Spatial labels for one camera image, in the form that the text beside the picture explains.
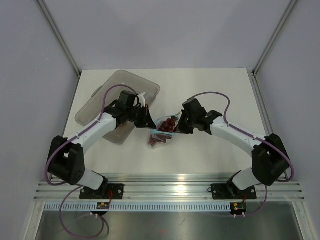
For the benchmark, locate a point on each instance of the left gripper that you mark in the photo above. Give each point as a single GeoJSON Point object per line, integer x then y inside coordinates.
{"type": "Point", "coordinates": [146, 121]}

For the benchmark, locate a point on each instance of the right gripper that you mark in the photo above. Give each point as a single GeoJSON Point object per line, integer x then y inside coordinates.
{"type": "Point", "coordinates": [181, 128]}

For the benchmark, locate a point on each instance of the clear zip top bag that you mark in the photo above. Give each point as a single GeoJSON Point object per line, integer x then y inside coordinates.
{"type": "Point", "coordinates": [162, 130]}

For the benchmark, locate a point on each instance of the red grape bunch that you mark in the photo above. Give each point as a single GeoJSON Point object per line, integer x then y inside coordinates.
{"type": "Point", "coordinates": [165, 130]}

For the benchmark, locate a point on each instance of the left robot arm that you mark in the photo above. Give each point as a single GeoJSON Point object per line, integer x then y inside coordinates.
{"type": "Point", "coordinates": [66, 159]}

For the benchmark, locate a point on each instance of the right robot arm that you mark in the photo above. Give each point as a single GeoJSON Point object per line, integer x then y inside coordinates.
{"type": "Point", "coordinates": [269, 159]}

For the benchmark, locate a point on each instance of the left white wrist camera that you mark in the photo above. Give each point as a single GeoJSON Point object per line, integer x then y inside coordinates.
{"type": "Point", "coordinates": [141, 99]}

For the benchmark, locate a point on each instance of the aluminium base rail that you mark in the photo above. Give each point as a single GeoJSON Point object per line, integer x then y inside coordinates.
{"type": "Point", "coordinates": [193, 188]}

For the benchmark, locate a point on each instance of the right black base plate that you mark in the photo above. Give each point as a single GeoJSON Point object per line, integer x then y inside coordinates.
{"type": "Point", "coordinates": [222, 191]}

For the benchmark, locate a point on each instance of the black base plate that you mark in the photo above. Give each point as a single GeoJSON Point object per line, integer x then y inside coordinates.
{"type": "Point", "coordinates": [113, 191]}
{"type": "Point", "coordinates": [222, 191]}

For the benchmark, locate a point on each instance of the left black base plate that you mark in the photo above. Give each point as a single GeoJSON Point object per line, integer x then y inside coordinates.
{"type": "Point", "coordinates": [113, 191]}

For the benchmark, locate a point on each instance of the white slotted cable duct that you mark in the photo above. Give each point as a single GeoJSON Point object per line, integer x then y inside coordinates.
{"type": "Point", "coordinates": [139, 206]}

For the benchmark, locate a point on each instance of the left aluminium frame post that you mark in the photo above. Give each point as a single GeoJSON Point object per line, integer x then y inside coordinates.
{"type": "Point", "coordinates": [59, 37]}

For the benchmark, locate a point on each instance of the aluminium frame post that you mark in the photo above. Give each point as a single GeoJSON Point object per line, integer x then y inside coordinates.
{"type": "Point", "coordinates": [59, 37]}
{"type": "Point", "coordinates": [275, 35]}

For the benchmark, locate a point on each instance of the right aluminium frame post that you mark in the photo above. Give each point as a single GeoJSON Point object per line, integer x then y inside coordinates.
{"type": "Point", "coordinates": [275, 35]}

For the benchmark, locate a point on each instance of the right side aluminium rail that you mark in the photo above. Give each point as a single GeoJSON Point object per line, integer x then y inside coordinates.
{"type": "Point", "coordinates": [301, 211]}

